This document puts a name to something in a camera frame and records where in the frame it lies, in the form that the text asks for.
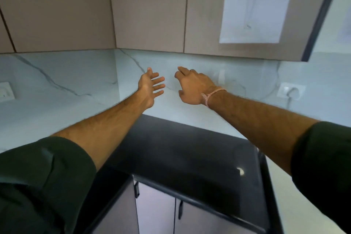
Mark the person's right hand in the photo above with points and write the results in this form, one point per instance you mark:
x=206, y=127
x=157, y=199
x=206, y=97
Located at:
x=194, y=88

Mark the person's left hand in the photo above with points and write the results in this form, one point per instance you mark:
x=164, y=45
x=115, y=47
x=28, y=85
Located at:
x=146, y=88

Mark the person's right middle finger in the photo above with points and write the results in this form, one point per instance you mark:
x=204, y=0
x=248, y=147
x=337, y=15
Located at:
x=184, y=70

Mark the person's left thumb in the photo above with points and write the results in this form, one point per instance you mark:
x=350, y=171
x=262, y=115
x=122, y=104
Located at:
x=149, y=72

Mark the person's left middle finger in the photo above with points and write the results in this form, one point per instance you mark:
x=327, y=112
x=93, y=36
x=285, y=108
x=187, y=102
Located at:
x=159, y=80

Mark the person's right thumb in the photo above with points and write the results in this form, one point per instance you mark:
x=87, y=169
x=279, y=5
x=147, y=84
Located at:
x=181, y=94

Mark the person's left little finger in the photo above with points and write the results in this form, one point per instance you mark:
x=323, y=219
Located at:
x=158, y=94

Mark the person's left forearm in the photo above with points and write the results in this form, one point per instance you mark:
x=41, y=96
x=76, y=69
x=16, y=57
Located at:
x=107, y=129

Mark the person's right forearm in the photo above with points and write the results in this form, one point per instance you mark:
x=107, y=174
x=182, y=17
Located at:
x=260, y=124

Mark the white paper sheet with drawing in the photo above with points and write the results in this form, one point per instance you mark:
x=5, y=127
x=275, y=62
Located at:
x=255, y=6

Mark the grey base cabinet door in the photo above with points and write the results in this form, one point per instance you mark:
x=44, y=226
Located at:
x=118, y=214
x=155, y=212
x=203, y=221

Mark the dark green left sleeve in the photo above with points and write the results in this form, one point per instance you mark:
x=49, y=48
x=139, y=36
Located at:
x=41, y=184

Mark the dark green sleeve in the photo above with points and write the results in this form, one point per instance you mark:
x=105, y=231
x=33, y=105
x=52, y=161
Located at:
x=41, y=184
x=326, y=165

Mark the dark green right sleeve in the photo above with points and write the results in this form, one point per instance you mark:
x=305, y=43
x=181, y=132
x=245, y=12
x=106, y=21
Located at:
x=326, y=165

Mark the beige wall cabinet door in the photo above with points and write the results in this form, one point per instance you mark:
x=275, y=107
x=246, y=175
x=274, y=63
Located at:
x=54, y=9
x=148, y=9
x=5, y=39
x=205, y=9

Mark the white wall socket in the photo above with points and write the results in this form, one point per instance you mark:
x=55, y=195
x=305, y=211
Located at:
x=6, y=91
x=299, y=91

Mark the dark wall cabinet side panel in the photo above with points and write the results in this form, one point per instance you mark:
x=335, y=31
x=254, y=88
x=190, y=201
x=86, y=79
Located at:
x=320, y=14

